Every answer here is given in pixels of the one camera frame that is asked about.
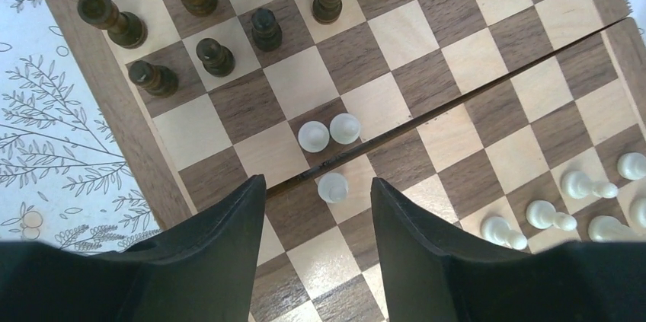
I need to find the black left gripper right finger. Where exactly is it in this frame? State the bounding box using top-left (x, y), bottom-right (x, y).
top-left (370, 177), bottom-right (645, 321)

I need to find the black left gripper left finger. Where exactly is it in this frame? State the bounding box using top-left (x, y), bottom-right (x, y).
top-left (1, 175), bottom-right (267, 321)

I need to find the white chess pawn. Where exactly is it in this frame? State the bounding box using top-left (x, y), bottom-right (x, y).
top-left (588, 215), bottom-right (645, 242)

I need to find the white chess queen piece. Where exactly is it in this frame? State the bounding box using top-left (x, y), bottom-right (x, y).
top-left (629, 197), bottom-right (646, 228)

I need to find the wooden chess board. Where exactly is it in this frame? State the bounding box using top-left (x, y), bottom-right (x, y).
top-left (46, 0), bottom-right (645, 321)

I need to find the white pawn cluster piece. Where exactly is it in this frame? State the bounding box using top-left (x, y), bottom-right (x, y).
top-left (526, 200), bottom-right (577, 231)
top-left (329, 113), bottom-right (361, 145)
top-left (298, 121), bottom-right (330, 153)
top-left (318, 173), bottom-right (349, 203)
top-left (481, 215), bottom-right (528, 250)
top-left (561, 171), bottom-right (619, 199)
top-left (617, 152), bottom-right (646, 180)

